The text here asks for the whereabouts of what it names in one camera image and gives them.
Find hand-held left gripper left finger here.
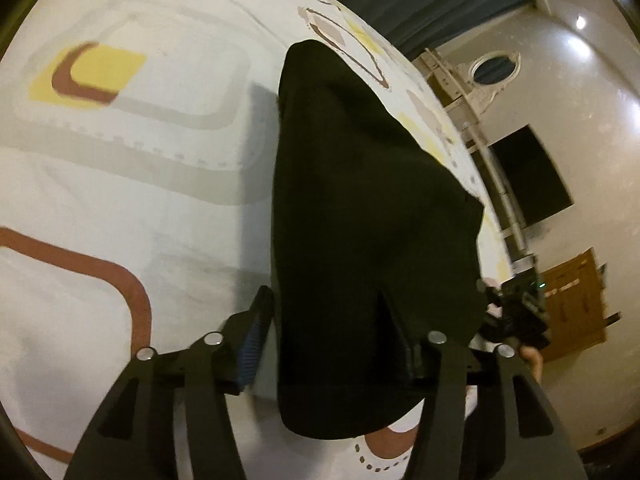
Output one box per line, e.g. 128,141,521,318
64,285,275,480

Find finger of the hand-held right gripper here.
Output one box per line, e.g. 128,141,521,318
476,279,505,346

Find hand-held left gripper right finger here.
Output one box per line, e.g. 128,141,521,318
380,290,588,480

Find black pants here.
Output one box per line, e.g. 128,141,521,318
270,39,487,440

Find person's right hand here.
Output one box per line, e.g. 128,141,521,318
520,345,545,382

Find printed white bed sheet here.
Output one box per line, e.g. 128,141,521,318
0,0,516,466

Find white vanity with oval mirror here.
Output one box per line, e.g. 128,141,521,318
424,49,542,273

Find dark teal curtain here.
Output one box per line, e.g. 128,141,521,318
270,0,538,61

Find black wall television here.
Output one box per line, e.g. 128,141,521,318
491,124,574,227

